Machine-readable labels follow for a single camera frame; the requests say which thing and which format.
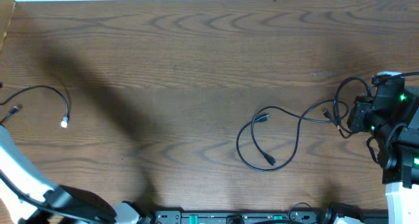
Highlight thin black USB cable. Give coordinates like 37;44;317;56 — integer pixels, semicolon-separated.
235;99;350;172

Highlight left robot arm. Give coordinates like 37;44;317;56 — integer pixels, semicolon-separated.
1;126;117;223

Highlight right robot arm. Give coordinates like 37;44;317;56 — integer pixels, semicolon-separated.
347;72;418;223

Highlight cardboard panel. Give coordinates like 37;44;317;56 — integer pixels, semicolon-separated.
0;0;16;49

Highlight black right camera cable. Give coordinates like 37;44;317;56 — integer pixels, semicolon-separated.
381;71;419;81

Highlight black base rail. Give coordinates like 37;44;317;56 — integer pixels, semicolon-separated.
114;200;389;224

